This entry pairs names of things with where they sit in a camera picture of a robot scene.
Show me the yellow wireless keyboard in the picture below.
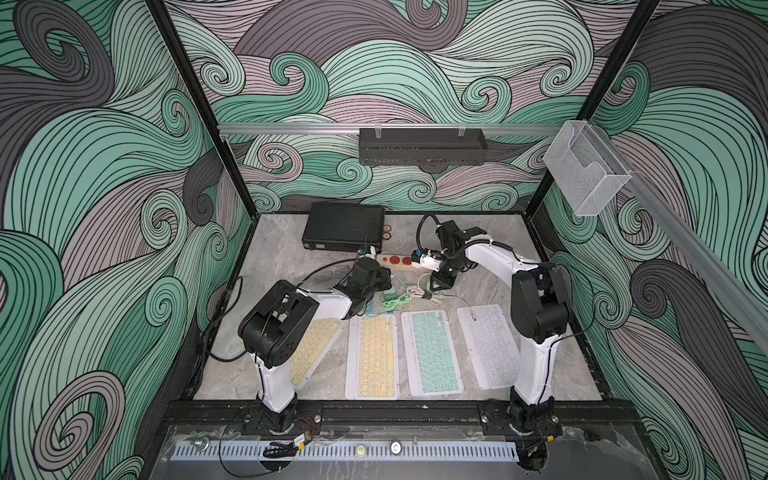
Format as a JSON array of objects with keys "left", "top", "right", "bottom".
[
  {"left": 345, "top": 315, "right": 399, "bottom": 400},
  {"left": 290, "top": 319, "right": 344, "bottom": 391}
]

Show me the green wireless keyboard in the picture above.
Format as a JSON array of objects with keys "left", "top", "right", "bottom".
[{"left": 400, "top": 310, "right": 464, "bottom": 397}]

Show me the white wireless keyboard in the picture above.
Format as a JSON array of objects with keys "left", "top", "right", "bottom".
[{"left": 457, "top": 304, "right": 520, "bottom": 390}]

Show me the black computer box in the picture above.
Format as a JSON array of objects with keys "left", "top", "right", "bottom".
[{"left": 302, "top": 203, "right": 385, "bottom": 252}]

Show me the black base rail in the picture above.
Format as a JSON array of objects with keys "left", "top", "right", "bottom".
[{"left": 161, "top": 400, "right": 640, "bottom": 437}]

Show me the cream white charging cable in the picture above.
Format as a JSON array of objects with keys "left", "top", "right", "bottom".
[{"left": 407, "top": 272, "right": 475, "bottom": 308}]

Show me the clear acrylic wall holder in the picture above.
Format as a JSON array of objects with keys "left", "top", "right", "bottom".
[{"left": 543, "top": 120, "right": 631, "bottom": 217}]

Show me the black power cable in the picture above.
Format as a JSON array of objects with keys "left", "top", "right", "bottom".
[{"left": 201, "top": 259, "right": 361, "bottom": 366}]

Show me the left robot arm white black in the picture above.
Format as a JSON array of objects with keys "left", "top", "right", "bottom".
[{"left": 238, "top": 256, "right": 392, "bottom": 417}]

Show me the aluminium wall rail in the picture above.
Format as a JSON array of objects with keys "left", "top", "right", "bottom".
[{"left": 218, "top": 122, "right": 562, "bottom": 136}]

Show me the black wall shelf tray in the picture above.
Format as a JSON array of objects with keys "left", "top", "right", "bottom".
[{"left": 358, "top": 127, "right": 489, "bottom": 167}]

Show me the white slotted cable duct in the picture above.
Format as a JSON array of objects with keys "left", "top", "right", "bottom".
[{"left": 170, "top": 440, "right": 519, "bottom": 463}]

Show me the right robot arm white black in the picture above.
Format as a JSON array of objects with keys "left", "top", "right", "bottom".
[{"left": 412, "top": 214, "right": 572, "bottom": 429}]

